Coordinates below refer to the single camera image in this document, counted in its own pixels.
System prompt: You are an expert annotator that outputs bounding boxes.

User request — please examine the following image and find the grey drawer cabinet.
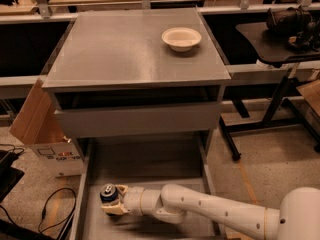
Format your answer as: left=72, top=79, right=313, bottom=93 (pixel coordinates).
left=43, top=9, right=230, bottom=145

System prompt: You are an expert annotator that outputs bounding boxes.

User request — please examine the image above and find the black case at left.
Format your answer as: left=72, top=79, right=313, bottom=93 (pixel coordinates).
left=0, top=150, right=24, bottom=202

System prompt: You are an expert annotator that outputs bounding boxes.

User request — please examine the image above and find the black side table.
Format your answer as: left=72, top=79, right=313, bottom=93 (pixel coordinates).
left=219, top=22, right=320, bottom=161

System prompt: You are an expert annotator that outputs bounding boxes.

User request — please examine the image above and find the black cable on floor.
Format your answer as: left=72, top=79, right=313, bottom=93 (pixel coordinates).
left=37, top=187, right=77, bottom=236

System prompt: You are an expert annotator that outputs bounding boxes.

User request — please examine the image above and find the blue pepsi can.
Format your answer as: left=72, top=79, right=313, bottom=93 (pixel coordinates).
left=100, top=183, right=118, bottom=203

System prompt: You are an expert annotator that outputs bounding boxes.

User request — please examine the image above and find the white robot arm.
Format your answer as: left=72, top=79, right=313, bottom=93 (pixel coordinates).
left=100, top=184, right=320, bottom=240

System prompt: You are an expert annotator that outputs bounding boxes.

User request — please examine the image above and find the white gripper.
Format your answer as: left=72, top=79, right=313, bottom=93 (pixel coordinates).
left=101, top=185, right=145, bottom=216

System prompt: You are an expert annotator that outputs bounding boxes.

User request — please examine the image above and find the cardboard box with label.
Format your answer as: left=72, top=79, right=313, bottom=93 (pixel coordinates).
left=9, top=78, right=83, bottom=177

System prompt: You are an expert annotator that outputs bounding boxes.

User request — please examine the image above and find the open grey middle drawer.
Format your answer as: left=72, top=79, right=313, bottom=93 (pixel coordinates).
left=70, top=141, right=225, bottom=240

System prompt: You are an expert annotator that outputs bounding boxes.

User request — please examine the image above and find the black device on table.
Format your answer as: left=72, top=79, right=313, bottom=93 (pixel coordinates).
left=266, top=7, right=320, bottom=51

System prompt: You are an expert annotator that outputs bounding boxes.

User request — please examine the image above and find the grey top drawer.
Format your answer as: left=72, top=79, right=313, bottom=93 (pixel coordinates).
left=55, top=102, right=221, bottom=138

